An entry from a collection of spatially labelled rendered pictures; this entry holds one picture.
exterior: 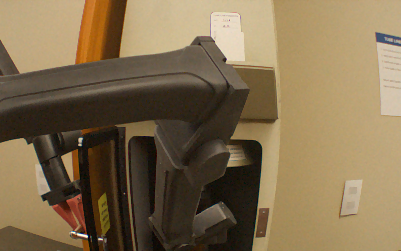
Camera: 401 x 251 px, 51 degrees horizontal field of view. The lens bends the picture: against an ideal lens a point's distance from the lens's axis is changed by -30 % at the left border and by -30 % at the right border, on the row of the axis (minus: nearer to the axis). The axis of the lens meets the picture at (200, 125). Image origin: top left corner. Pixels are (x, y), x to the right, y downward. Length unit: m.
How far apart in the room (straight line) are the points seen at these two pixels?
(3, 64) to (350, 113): 1.04
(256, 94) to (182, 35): 0.20
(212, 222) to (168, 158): 0.35
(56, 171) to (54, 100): 0.50
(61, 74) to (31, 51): 1.32
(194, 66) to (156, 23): 0.59
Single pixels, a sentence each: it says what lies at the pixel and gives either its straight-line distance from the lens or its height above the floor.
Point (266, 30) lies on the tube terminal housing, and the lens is 1.09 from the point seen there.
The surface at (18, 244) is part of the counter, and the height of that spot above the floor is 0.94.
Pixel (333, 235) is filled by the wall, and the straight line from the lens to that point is 1.58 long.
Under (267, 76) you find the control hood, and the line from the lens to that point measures 0.98.
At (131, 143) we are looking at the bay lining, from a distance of 1.14.
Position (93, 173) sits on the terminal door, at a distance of 0.90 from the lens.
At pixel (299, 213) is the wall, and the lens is 1.55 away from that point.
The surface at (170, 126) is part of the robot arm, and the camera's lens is 0.61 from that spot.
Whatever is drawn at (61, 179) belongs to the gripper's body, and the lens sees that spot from 0.94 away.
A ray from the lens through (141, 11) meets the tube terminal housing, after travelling 1.14.
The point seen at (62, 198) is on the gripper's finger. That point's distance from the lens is 0.93.
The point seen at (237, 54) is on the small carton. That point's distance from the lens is 1.01.
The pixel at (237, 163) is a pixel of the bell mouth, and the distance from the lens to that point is 1.13.
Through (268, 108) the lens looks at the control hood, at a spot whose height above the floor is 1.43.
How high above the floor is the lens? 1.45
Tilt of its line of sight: 3 degrees down
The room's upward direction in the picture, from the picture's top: 1 degrees clockwise
